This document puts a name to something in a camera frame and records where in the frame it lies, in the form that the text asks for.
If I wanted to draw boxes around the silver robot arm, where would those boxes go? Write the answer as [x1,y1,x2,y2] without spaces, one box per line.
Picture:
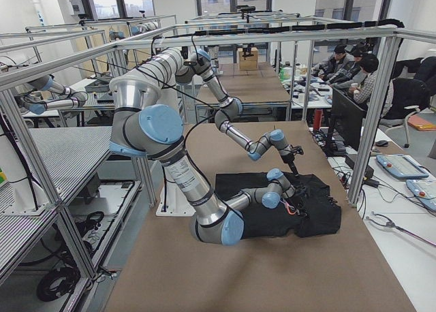
[130,48,303,176]
[109,75,298,245]

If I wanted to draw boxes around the seated person in plaid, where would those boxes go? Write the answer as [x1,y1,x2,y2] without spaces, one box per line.
[349,54,394,118]

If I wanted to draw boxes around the black computer mouse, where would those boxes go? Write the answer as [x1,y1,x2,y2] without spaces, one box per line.
[375,140,389,147]

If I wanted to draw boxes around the seated person middle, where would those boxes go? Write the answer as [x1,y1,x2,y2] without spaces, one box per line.
[328,45,366,90]

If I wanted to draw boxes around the cardboard box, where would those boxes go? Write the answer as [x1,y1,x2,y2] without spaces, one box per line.
[238,47,258,71]

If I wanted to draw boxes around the near teach pendant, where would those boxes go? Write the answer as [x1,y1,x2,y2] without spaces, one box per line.
[406,180,436,212]

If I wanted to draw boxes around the far teach pendant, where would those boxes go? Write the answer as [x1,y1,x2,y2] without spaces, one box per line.
[376,154,430,179]

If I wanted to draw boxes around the seated person far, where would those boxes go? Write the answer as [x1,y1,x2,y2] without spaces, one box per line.
[311,44,354,81]

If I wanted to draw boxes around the metal grabber tool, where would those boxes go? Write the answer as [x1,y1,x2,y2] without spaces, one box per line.
[365,212,436,248]

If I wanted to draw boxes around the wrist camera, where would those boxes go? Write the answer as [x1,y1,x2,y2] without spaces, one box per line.
[290,145,304,155]

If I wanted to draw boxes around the black graphic t-shirt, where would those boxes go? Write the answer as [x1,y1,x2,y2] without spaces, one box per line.
[215,170,343,240]

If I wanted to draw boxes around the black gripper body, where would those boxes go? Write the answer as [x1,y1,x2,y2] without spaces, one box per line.
[292,186,310,218]
[281,153,299,176]

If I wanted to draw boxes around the teach pendant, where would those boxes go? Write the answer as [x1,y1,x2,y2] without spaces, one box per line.
[376,154,430,179]
[406,180,436,212]

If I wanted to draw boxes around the black computer monitor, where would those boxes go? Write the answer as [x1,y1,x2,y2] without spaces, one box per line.
[324,89,367,157]

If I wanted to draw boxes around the red bottle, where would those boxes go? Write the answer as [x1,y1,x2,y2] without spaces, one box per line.
[313,109,323,131]

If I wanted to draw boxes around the black office chair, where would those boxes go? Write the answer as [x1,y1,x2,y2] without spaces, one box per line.
[379,78,431,148]

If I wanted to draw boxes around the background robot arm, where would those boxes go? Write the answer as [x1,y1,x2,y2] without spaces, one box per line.
[5,74,88,115]

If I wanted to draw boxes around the aluminium cage frame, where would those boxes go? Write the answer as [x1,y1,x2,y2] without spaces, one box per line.
[1,19,403,279]

